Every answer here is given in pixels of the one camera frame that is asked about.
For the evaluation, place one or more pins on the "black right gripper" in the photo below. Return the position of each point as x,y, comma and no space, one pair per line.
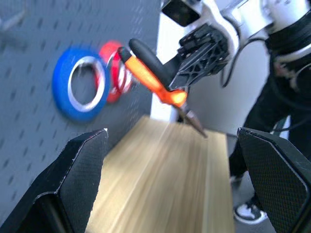
209,38

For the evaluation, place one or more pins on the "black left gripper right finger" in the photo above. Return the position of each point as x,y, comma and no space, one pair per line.
279,179

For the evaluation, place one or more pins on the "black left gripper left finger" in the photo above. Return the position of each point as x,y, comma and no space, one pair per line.
73,174

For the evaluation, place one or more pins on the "orange black long-nose pliers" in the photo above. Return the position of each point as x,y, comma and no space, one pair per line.
145,72

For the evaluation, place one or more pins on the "grey pegboard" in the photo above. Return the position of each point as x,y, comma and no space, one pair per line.
29,126

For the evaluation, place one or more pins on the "red tape roll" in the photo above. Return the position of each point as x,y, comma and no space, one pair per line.
107,49

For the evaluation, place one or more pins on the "blue tape roll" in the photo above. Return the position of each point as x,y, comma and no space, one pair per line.
60,80

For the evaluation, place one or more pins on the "white black sneaker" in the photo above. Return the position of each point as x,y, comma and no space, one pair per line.
249,213

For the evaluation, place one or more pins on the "person in black clothes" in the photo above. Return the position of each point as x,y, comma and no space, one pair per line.
269,114

